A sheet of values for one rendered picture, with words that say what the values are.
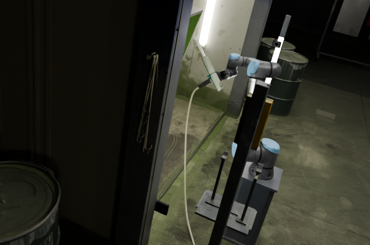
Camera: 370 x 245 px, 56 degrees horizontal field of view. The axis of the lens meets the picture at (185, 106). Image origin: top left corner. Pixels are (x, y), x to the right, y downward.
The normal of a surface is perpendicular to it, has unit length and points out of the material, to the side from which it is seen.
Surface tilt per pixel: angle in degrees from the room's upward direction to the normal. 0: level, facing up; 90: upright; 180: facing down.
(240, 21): 90
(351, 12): 81
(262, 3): 90
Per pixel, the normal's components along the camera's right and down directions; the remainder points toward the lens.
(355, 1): -0.34, 0.20
